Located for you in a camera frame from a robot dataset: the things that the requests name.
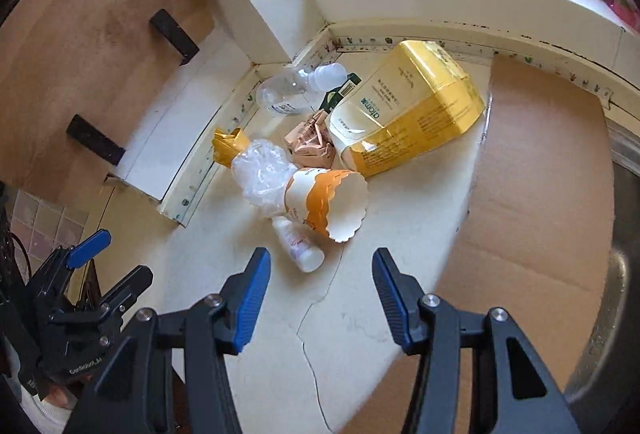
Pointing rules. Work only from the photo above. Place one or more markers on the yellow pouch bag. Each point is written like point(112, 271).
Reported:
point(410, 129)

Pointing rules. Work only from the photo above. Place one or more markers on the brown cardboard sheet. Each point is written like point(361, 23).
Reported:
point(540, 194)

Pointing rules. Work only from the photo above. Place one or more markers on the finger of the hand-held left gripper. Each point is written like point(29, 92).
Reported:
point(127, 284)
point(87, 246)

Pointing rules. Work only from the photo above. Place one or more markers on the wooden cutting board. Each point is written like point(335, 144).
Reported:
point(100, 39)

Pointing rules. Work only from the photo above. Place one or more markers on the dark green box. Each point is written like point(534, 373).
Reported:
point(332, 99)

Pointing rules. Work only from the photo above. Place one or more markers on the pink wrapper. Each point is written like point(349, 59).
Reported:
point(310, 141)

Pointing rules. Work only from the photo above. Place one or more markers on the small white bottle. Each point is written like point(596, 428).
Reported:
point(300, 249)

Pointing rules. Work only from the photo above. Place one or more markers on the steel sink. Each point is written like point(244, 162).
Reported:
point(620, 314)

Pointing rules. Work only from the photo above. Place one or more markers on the yellow wrapper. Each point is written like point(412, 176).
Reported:
point(227, 146)

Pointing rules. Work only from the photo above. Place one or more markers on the white cutting board stand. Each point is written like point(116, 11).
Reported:
point(165, 149)

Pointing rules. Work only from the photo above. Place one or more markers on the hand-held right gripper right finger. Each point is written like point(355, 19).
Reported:
point(392, 299)

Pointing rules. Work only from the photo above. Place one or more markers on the orange and white paper cup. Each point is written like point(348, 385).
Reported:
point(345, 204)

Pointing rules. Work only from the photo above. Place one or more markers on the black metal bracket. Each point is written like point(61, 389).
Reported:
point(95, 139)
point(175, 36)

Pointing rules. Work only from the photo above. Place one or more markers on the clear plastic bag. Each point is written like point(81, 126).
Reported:
point(260, 174)

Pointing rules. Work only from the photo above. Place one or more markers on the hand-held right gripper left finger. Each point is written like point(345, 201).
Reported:
point(252, 299)

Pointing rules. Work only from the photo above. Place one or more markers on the clear plastic bottle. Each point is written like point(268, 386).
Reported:
point(290, 89)

